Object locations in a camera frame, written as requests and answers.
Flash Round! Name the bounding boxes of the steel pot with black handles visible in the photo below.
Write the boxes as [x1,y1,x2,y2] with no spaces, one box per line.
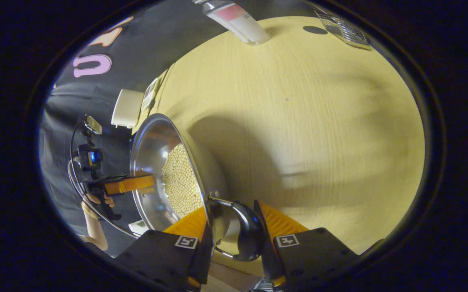
[129,114,266,262]

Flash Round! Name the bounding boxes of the pile of yellow soybeans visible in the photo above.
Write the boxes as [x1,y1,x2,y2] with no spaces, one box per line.
[162,143,205,219]

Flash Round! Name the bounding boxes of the white bottle with pink label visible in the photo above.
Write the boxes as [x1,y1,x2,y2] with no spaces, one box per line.
[193,0,271,46]

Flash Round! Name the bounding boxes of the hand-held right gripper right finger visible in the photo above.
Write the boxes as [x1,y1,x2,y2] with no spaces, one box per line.
[253,200,360,288]

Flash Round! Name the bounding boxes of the white divided dish of grains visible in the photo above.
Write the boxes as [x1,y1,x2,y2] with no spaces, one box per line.
[141,77,160,112]

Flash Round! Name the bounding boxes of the clear glass utensil holder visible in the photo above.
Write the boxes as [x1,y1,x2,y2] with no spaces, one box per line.
[314,9,371,51]

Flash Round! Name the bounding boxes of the white toaster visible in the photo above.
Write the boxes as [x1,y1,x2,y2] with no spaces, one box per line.
[111,89,144,129]

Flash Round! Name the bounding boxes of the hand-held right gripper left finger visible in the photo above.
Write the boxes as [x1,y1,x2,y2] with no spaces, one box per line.
[114,207,214,290]

